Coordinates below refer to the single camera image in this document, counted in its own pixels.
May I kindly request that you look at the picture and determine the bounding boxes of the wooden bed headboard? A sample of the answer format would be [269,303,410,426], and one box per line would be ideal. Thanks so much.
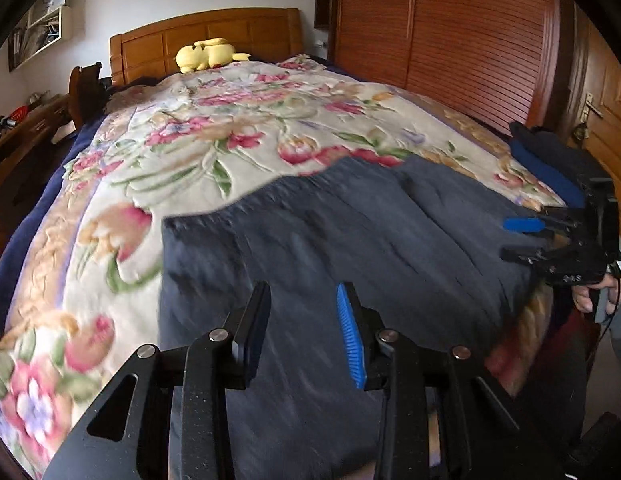
[109,7,305,86]

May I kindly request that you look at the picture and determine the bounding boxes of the person's right hand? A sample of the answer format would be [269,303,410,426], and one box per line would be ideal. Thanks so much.
[573,270,621,323]

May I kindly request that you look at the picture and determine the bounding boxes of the brass door handle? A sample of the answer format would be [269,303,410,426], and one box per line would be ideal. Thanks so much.
[583,91,604,120]

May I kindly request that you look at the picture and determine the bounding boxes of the wooden chair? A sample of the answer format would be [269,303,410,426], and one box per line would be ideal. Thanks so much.
[69,61,108,131]

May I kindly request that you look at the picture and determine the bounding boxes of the yellow plush toy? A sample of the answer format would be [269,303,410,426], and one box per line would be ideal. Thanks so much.
[175,37,251,74]

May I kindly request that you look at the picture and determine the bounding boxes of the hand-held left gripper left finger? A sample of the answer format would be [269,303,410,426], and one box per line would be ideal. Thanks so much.
[43,281,272,480]

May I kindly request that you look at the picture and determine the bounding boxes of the pile of dark blue clothes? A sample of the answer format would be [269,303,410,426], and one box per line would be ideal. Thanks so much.
[508,120,614,210]

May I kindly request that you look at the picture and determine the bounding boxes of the wooden door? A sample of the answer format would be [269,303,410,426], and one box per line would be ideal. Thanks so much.
[565,5,621,251]

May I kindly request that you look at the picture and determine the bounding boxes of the wooden slatted wardrobe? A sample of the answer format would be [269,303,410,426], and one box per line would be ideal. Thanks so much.
[335,0,561,136]

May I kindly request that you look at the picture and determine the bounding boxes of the navy blue bed sheet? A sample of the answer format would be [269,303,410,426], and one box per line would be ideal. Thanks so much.
[0,110,106,286]

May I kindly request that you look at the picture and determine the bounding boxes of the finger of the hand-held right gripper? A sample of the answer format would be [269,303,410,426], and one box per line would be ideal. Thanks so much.
[501,245,556,267]
[503,215,549,235]

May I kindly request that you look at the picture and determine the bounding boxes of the white wall shelf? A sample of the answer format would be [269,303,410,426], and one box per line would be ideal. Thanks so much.
[8,0,78,72]

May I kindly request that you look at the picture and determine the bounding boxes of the floral blanket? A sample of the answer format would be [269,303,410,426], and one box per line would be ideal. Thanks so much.
[0,57,566,476]

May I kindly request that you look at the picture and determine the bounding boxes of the dark grey garment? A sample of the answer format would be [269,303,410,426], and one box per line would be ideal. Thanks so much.
[158,155,556,480]

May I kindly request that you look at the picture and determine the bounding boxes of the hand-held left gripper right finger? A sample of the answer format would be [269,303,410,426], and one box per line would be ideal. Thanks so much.
[337,281,564,480]

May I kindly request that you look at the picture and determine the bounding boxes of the wooden desk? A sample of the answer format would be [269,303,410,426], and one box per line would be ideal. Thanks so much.
[0,92,74,261]

